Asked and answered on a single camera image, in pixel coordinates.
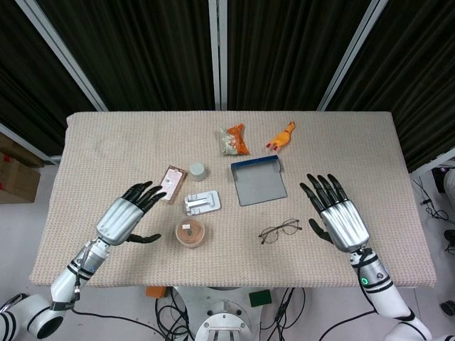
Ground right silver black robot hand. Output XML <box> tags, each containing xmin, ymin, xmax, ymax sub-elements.
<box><xmin>299</xmin><ymin>173</ymin><xmax>370</xmax><ymax>254</ymax></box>

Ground thin black floor cables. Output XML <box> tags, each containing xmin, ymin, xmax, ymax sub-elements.
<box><xmin>412</xmin><ymin>176</ymin><xmax>453</xmax><ymax>222</ymax></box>

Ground beige woven tablecloth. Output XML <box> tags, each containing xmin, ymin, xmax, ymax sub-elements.
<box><xmin>28</xmin><ymin>111</ymin><xmax>437</xmax><ymax>288</ymax></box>

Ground red yellow flat carton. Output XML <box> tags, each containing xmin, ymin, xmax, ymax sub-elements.
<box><xmin>159</xmin><ymin>164</ymin><xmax>188</xmax><ymax>205</ymax></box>

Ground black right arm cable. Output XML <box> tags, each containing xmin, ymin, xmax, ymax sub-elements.
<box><xmin>318</xmin><ymin>248</ymin><xmax>378</xmax><ymax>341</ymax></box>

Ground white slanted frame post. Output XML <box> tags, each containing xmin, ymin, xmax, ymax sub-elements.
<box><xmin>317</xmin><ymin>0</ymin><xmax>384</xmax><ymax>111</ymax></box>
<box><xmin>16</xmin><ymin>0</ymin><xmax>108</xmax><ymax>112</ymax></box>

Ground dark blue glasses case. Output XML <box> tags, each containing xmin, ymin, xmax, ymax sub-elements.
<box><xmin>230</xmin><ymin>154</ymin><xmax>288</xmax><ymax>207</ymax></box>

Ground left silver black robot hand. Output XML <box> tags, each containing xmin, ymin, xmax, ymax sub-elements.
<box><xmin>95</xmin><ymin>180</ymin><xmax>167</xmax><ymax>247</ymax></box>

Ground black curtain panel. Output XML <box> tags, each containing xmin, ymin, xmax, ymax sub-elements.
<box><xmin>35</xmin><ymin>0</ymin><xmax>216</xmax><ymax>112</ymax></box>
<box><xmin>226</xmin><ymin>0</ymin><xmax>375</xmax><ymax>112</ymax></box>
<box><xmin>326</xmin><ymin>0</ymin><xmax>455</xmax><ymax>172</ymax></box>
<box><xmin>0</xmin><ymin>0</ymin><xmax>96</xmax><ymax>157</ymax></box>

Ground thin-framed eyeglasses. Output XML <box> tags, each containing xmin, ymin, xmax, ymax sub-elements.
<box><xmin>258</xmin><ymin>218</ymin><xmax>303</xmax><ymax>245</ymax></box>

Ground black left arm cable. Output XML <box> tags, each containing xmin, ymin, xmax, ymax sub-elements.
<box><xmin>72</xmin><ymin>241</ymin><xmax>195</xmax><ymax>341</ymax></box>

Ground orange rectangular block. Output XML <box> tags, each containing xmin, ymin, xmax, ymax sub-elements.
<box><xmin>145</xmin><ymin>286</ymin><xmax>168</xmax><ymax>300</ymax></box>

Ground brown cardboard box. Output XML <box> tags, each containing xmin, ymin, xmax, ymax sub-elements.
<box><xmin>0</xmin><ymin>133</ymin><xmax>46</xmax><ymax>204</ymax></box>

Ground dark green rectangular block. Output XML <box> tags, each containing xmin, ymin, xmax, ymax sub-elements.
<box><xmin>248</xmin><ymin>289</ymin><xmax>273</xmax><ymax>308</ymax></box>

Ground orange white snack bag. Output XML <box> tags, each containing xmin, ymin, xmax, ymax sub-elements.
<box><xmin>218</xmin><ymin>123</ymin><xmax>251</xmax><ymax>156</ymax></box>

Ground clear rubber band jar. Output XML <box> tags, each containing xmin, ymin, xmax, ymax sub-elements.
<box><xmin>175</xmin><ymin>217</ymin><xmax>209</xmax><ymax>249</ymax></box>

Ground small grey jar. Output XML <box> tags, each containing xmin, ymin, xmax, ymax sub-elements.
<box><xmin>188</xmin><ymin>162</ymin><xmax>208</xmax><ymax>183</ymax></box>

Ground white tray with silver tool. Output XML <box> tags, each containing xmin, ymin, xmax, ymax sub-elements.
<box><xmin>183</xmin><ymin>190</ymin><xmax>222</xmax><ymax>217</ymax></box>

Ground white double frame post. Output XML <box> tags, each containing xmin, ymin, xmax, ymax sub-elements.
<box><xmin>208</xmin><ymin>0</ymin><xmax>229</xmax><ymax>111</ymax></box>

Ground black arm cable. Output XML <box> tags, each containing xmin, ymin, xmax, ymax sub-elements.
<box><xmin>72</xmin><ymin>241</ymin><xmax>195</xmax><ymax>341</ymax></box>
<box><xmin>318</xmin><ymin>248</ymin><xmax>378</xmax><ymax>341</ymax></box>

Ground black floor cable bundle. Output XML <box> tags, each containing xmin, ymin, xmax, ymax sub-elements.
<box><xmin>154</xmin><ymin>286</ymin><xmax>196</xmax><ymax>341</ymax></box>
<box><xmin>259</xmin><ymin>286</ymin><xmax>307</xmax><ymax>341</ymax></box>

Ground white robot torso base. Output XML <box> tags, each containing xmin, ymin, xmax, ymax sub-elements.
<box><xmin>173</xmin><ymin>286</ymin><xmax>285</xmax><ymax>341</ymax></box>

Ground yellow rubber chicken toy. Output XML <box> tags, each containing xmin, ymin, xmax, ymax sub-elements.
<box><xmin>264</xmin><ymin>121</ymin><xmax>296</xmax><ymax>151</ymax></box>

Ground white low frame bar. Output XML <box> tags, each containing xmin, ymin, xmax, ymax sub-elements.
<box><xmin>0</xmin><ymin>122</ymin><xmax>58</xmax><ymax>166</ymax></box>
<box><xmin>408</xmin><ymin>146</ymin><xmax>455</xmax><ymax>175</ymax></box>

